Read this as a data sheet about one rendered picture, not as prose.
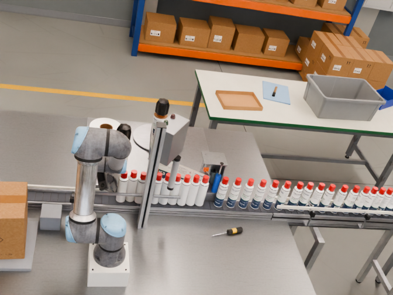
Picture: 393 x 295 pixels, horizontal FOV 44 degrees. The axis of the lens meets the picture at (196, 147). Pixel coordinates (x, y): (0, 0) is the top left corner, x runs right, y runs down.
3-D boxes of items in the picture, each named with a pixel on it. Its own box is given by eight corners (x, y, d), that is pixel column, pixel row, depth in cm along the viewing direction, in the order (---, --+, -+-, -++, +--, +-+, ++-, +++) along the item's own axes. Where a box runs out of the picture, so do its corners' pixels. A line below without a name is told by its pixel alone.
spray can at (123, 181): (125, 197, 268) (130, 168, 256) (124, 203, 264) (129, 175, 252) (116, 196, 267) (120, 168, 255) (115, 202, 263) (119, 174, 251)
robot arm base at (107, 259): (127, 244, 234) (129, 230, 228) (123, 270, 222) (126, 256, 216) (95, 240, 232) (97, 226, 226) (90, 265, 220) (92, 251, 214)
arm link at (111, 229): (124, 251, 218) (127, 231, 210) (94, 250, 215) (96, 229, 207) (124, 232, 227) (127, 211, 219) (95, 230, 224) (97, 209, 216)
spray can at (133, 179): (132, 195, 270) (137, 167, 258) (135, 201, 267) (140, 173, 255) (123, 196, 268) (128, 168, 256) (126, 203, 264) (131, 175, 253)
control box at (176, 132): (182, 150, 245) (190, 119, 234) (166, 167, 232) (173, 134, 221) (165, 142, 248) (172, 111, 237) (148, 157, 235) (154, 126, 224)
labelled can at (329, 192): (326, 213, 293) (338, 188, 281) (318, 213, 292) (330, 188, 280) (323, 208, 297) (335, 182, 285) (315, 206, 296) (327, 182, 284)
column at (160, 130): (145, 223, 262) (165, 122, 224) (145, 229, 259) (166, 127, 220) (137, 222, 261) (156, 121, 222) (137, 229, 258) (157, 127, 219)
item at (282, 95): (288, 87, 437) (288, 86, 437) (290, 105, 411) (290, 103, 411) (262, 81, 436) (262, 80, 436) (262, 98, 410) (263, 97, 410)
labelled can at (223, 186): (221, 201, 282) (229, 175, 270) (223, 208, 278) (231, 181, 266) (212, 201, 280) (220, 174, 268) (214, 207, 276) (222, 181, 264)
